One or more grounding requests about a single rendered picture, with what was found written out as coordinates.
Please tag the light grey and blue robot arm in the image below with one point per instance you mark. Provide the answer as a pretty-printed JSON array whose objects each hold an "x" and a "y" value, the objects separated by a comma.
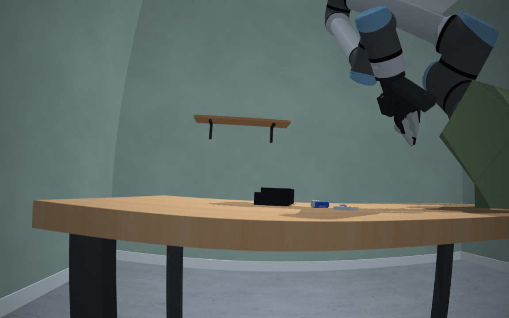
[{"x": 464, "y": 43}]

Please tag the black rack of three labelled bins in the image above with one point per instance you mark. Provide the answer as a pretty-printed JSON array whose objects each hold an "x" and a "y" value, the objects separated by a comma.
[{"x": 274, "y": 197}]

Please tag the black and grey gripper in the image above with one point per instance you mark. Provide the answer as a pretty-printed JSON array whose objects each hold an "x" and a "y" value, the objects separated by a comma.
[{"x": 406, "y": 115}]

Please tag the blue aa battery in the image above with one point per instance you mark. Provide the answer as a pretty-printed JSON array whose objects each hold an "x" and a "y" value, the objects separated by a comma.
[{"x": 319, "y": 204}]

